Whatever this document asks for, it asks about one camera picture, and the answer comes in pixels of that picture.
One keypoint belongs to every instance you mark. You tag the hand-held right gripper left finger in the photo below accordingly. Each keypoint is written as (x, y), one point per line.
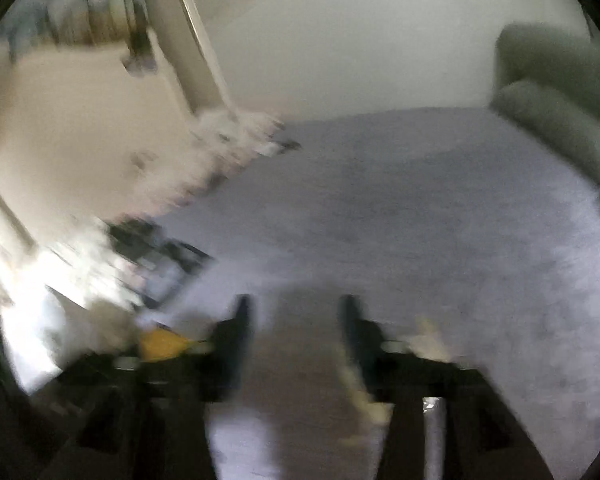
(237, 330)

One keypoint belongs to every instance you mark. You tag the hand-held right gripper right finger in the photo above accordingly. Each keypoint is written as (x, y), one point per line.
(352, 330)

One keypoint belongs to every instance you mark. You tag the yellow lidded cup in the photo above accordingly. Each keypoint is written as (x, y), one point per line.
(167, 345)

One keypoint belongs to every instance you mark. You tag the purple fluffy blanket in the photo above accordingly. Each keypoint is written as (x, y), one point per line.
(405, 210)

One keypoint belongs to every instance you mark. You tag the pink floral bedding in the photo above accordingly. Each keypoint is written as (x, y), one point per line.
(230, 145)

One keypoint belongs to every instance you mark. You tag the grey-green folded quilt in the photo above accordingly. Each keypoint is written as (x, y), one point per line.
(555, 90)

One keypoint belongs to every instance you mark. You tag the white door frame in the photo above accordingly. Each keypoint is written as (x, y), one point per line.
(192, 35)

